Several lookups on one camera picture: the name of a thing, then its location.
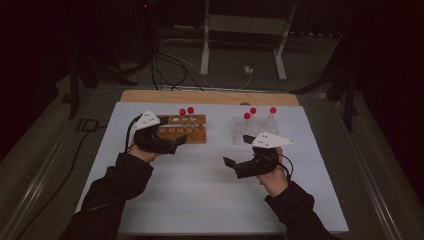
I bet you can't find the person's left hand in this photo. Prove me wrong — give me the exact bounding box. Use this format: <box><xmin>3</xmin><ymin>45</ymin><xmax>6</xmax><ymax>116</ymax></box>
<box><xmin>127</xmin><ymin>144</ymin><xmax>162</xmax><ymax>164</ymax></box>

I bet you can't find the white table mat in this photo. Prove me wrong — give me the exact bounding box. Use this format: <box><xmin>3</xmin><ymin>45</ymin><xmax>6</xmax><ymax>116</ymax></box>
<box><xmin>74</xmin><ymin>101</ymin><xmax>350</xmax><ymax>235</ymax></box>

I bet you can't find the person's right hand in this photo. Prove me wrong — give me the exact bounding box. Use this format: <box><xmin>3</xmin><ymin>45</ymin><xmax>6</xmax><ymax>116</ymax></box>
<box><xmin>255</xmin><ymin>146</ymin><xmax>291</xmax><ymax>198</ymax></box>

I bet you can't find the black floor cable bundle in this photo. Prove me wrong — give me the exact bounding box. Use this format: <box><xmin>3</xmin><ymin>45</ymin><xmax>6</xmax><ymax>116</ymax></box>
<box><xmin>149</xmin><ymin>43</ymin><xmax>205</xmax><ymax>92</ymax></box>

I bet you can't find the wooden test tube rack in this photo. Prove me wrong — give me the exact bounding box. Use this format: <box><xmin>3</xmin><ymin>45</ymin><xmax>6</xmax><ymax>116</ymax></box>
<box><xmin>156</xmin><ymin>114</ymin><xmax>207</xmax><ymax>145</ymax></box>

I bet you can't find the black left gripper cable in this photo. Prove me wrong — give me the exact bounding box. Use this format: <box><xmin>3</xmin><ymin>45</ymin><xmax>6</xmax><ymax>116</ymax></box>
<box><xmin>124</xmin><ymin>115</ymin><xmax>142</xmax><ymax>153</ymax></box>

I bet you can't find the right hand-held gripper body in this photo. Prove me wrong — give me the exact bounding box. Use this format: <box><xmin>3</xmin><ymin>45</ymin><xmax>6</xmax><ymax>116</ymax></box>
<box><xmin>233</xmin><ymin>131</ymin><xmax>295</xmax><ymax>180</ymax></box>

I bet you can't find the black tripod stand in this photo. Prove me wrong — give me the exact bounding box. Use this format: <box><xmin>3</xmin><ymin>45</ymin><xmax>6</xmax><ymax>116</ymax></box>
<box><xmin>289</xmin><ymin>33</ymin><xmax>360</xmax><ymax>133</ymax></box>
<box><xmin>60</xmin><ymin>49</ymin><xmax>139</xmax><ymax>120</ymax></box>

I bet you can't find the grey metal stand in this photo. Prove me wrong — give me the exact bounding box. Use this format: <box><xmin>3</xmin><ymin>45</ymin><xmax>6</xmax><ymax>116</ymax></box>
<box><xmin>199</xmin><ymin>0</ymin><xmax>298</xmax><ymax>82</ymax></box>

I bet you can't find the clear plastic test tube rack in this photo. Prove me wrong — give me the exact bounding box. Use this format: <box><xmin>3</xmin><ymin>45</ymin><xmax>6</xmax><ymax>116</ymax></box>
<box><xmin>231</xmin><ymin>114</ymin><xmax>280</xmax><ymax>146</ymax></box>

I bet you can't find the aluminium floor rail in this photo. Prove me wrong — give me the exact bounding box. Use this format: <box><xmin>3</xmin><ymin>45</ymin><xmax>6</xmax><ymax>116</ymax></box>
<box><xmin>0</xmin><ymin>86</ymin><xmax>101</xmax><ymax>240</ymax></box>
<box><xmin>329</xmin><ymin>99</ymin><xmax>405</xmax><ymax>240</ymax></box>

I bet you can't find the white floor cable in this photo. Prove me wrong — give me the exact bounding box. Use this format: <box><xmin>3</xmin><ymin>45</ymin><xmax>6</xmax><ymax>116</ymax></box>
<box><xmin>159</xmin><ymin>37</ymin><xmax>253</xmax><ymax>90</ymax></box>

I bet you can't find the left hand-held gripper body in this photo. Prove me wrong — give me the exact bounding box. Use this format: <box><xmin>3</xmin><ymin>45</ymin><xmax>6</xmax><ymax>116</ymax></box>
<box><xmin>132</xmin><ymin>110</ymin><xmax>180</xmax><ymax>155</ymax></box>

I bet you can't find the red-capped test tube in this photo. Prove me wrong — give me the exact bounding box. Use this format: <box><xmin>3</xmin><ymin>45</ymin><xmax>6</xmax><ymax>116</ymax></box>
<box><xmin>186</xmin><ymin>106</ymin><xmax>196</xmax><ymax>131</ymax></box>
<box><xmin>249</xmin><ymin>106</ymin><xmax>258</xmax><ymax>129</ymax></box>
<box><xmin>178</xmin><ymin>108</ymin><xmax>188</xmax><ymax>133</ymax></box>
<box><xmin>243</xmin><ymin>112</ymin><xmax>252</xmax><ymax>136</ymax></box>
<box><xmin>269</xmin><ymin>106</ymin><xmax>278</xmax><ymax>129</ymax></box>

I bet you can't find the long black floor cable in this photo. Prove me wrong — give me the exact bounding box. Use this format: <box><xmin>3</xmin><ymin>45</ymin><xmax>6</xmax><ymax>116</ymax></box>
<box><xmin>14</xmin><ymin>124</ymin><xmax>108</xmax><ymax>240</ymax></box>

